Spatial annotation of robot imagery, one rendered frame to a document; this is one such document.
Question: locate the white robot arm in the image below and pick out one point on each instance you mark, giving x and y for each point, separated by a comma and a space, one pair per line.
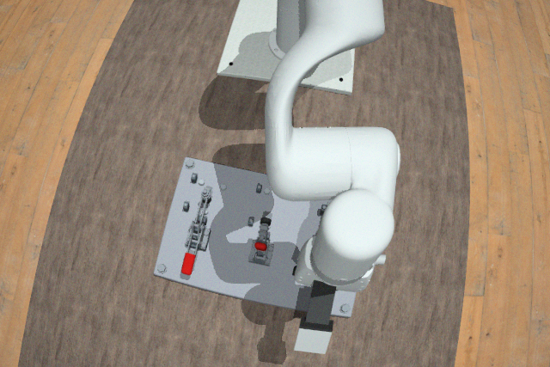
359, 164

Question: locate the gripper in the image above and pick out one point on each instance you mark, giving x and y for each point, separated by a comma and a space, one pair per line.
304, 273

